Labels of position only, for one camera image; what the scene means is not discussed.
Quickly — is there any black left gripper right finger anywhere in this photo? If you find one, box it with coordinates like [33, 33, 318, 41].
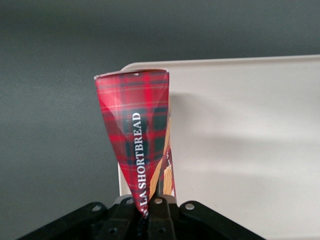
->
[147, 196, 266, 240]

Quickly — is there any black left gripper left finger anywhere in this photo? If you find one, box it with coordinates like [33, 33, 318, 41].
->
[15, 196, 149, 240]

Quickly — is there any red tartan cookie box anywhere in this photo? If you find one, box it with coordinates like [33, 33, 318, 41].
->
[93, 68, 179, 219]

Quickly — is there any beige rectangular tray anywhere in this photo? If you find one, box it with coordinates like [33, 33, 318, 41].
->
[116, 54, 320, 240]

